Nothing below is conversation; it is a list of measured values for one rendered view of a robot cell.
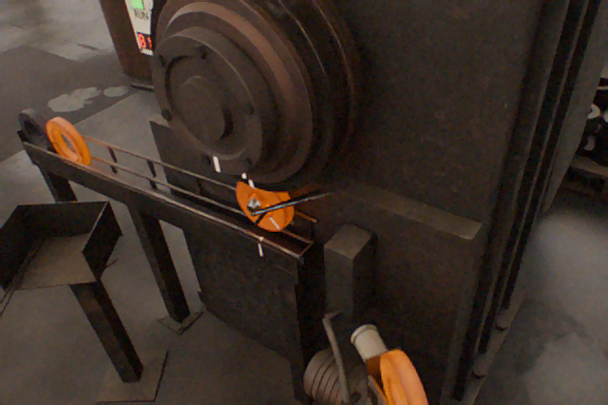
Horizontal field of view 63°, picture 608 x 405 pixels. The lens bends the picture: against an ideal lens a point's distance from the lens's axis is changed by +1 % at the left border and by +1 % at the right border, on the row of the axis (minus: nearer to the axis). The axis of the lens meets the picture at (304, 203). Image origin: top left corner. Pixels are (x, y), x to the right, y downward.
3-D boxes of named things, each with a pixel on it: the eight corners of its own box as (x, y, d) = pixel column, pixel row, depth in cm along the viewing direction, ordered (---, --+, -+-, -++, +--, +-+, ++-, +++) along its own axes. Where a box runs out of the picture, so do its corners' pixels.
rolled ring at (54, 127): (81, 177, 177) (88, 172, 179) (85, 152, 162) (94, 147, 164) (45, 139, 177) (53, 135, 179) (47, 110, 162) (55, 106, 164)
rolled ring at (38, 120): (35, 115, 169) (44, 111, 171) (10, 109, 179) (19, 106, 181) (60, 162, 179) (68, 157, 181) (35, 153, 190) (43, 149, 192)
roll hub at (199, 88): (268, 39, 79) (286, 180, 97) (153, 16, 93) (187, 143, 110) (245, 51, 76) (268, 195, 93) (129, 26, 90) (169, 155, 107)
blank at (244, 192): (235, 183, 124) (225, 191, 122) (263, 161, 112) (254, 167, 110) (273, 231, 126) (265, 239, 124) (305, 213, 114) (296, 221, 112)
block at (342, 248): (349, 286, 129) (347, 217, 113) (375, 299, 125) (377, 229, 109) (326, 314, 122) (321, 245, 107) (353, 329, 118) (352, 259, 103)
